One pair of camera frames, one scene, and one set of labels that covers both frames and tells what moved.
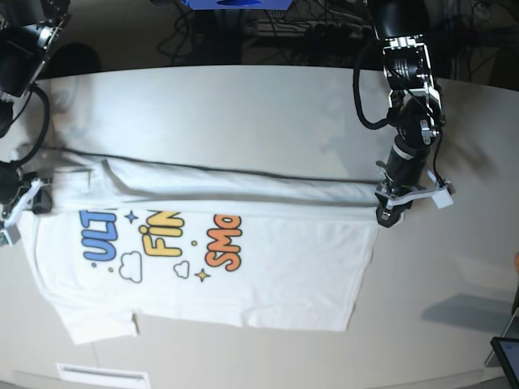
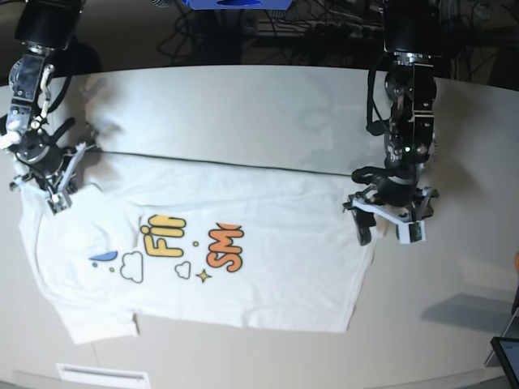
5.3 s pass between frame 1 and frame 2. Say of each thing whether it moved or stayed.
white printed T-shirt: stayed
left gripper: moved
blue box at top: stayed
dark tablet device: stayed
